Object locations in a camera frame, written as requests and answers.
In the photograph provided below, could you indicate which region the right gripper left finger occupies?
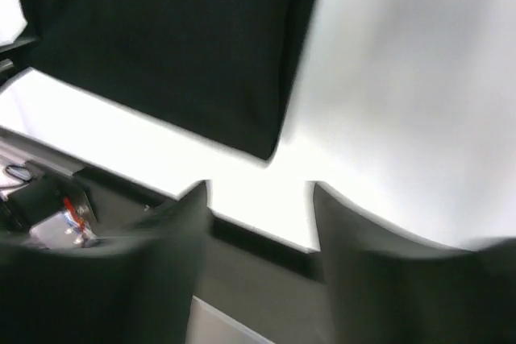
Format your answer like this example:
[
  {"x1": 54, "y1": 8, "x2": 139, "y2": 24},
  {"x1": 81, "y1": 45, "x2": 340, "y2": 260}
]
[{"x1": 1, "y1": 181, "x2": 210, "y2": 343}]

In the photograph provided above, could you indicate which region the black t shirt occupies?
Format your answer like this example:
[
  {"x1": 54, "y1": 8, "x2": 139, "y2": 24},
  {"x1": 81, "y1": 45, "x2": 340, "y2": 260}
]
[{"x1": 21, "y1": 0, "x2": 314, "y2": 160}]

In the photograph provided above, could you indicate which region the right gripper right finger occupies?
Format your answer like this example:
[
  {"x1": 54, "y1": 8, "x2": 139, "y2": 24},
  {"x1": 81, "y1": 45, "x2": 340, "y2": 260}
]
[{"x1": 312, "y1": 182, "x2": 515, "y2": 343}]

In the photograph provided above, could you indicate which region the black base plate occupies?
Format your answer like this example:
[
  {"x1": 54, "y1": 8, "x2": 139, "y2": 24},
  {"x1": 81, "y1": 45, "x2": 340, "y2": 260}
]
[{"x1": 73, "y1": 167, "x2": 326, "y2": 343}]

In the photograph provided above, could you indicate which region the aluminium rail frame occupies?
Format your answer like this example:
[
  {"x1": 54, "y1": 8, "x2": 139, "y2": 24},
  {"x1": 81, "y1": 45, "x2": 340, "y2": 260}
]
[{"x1": 1, "y1": 126, "x2": 85, "y2": 176}]

